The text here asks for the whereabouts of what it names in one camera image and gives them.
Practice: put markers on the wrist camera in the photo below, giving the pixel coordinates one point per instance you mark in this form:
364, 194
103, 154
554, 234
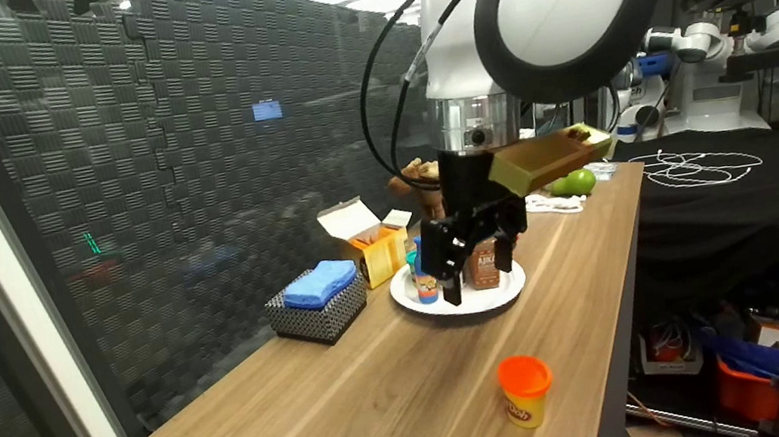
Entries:
541, 159

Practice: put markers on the clear plastic packet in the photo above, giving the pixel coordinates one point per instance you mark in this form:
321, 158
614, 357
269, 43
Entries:
602, 171

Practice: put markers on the blue sponge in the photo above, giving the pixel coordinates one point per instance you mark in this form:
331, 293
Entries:
319, 284

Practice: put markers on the black white patterned box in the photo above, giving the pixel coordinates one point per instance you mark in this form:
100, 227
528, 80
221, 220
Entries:
320, 320

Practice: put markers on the orange bin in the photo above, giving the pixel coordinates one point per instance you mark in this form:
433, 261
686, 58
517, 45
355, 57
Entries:
746, 393

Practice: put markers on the brown bottle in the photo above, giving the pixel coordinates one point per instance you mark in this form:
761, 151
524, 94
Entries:
484, 266

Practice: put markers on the black cloth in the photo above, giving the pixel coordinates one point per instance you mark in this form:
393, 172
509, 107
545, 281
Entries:
740, 215

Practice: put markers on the small bottle with blue cap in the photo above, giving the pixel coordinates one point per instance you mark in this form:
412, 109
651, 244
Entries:
426, 282

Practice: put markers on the green apple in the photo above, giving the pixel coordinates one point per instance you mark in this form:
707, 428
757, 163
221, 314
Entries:
576, 182

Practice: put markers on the brown stuffed toy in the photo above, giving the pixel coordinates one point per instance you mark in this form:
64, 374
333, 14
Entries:
422, 179

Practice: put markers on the yellow tub with orange lid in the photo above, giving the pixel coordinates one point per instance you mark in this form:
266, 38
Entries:
526, 390

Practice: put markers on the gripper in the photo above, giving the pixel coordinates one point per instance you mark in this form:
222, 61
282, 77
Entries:
468, 188

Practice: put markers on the white cloth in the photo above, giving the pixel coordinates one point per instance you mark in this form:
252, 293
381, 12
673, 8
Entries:
555, 203

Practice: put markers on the blue bin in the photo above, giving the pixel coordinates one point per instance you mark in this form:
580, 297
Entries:
747, 347

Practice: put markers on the open yellow carton box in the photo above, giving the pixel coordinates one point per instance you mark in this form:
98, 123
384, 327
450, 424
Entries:
378, 247

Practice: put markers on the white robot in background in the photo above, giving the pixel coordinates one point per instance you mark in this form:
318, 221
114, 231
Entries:
697, 76

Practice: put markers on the white plate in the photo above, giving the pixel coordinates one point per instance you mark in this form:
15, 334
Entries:
481, 297

